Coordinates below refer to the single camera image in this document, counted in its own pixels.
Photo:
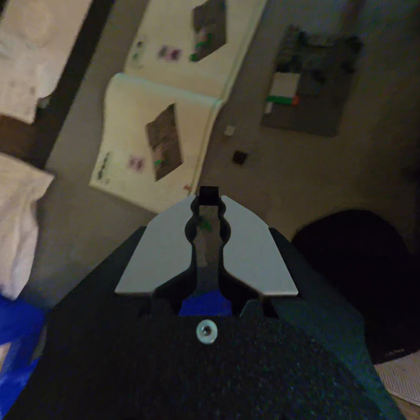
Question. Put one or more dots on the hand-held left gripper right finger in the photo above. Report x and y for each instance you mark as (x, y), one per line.
(259, 262)

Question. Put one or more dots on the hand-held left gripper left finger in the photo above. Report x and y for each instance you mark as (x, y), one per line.
(157, 262)

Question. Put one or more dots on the blue plastic bin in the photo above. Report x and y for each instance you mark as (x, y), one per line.
(16, 344)
(205, 305)

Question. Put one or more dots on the black square tile brick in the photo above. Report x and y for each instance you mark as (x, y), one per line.
(209, 195)
(240, 157)

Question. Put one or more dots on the grey brick baseplate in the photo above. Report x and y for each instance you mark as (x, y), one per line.
(311, 82)

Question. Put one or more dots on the grey desk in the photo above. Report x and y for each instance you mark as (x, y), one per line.
(295, 180)

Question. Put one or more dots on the green brick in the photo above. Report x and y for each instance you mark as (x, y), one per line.
(205, 224)

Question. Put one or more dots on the black padded cushion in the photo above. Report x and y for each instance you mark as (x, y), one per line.
(354, 279)

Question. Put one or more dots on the light grey round brick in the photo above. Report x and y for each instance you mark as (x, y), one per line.
(229, 130)

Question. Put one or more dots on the crumpled white paper bag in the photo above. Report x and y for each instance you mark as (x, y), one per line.
(16, 229)

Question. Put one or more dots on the open instruction booklet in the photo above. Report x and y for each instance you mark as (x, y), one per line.
(164, 114)

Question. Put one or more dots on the small white paper bag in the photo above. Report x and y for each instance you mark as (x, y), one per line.
(19, 98)

